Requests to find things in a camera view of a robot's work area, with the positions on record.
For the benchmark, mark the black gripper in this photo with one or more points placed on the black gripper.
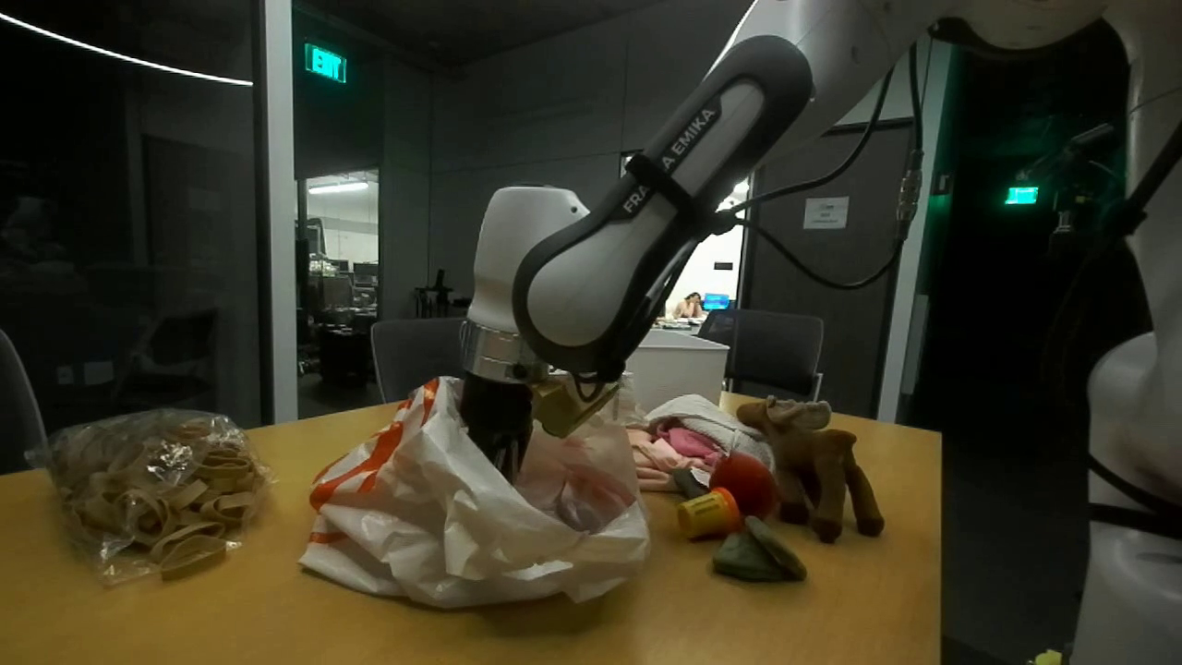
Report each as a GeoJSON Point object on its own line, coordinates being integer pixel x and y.
{"type": "Point", "coordinates": [500, 421]}

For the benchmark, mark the white plastic bag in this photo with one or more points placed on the white plastic bag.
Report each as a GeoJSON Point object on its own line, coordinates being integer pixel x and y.
{"type": "Point", "coordinates": [425, 515]}

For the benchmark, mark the brown plush animal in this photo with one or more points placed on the brown plush animal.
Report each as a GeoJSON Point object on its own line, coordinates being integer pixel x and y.
{"type": "Point", "coordinates": [819, 473]}

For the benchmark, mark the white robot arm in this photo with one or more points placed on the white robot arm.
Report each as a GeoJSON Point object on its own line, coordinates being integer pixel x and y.
{"type": "Point", "coordinates": [575, 287]}

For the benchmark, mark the clear bag of snacks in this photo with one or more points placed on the clear bag of snacks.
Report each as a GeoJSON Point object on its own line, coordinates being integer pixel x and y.
{"type": "Point", "coordinates": [157, 494]}

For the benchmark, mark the white plastic bin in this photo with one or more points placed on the white plastic bin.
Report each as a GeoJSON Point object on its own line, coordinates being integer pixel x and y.
{"type": "Point", "coordinates": [672, 364]}

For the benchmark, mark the pink cloth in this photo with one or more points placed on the pink cloth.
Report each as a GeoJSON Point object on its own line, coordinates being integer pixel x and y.
{"type": "Point", "coordinates": [670, 454]}

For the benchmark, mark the white towel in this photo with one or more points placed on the white towel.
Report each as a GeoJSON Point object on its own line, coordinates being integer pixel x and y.
{"type": "Point", "coordinates": [704, 431]}

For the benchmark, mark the grey office chair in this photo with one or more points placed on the grey office chair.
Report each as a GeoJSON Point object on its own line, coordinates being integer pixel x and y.
{"type": "Point", "coordinates": [777, 353]}

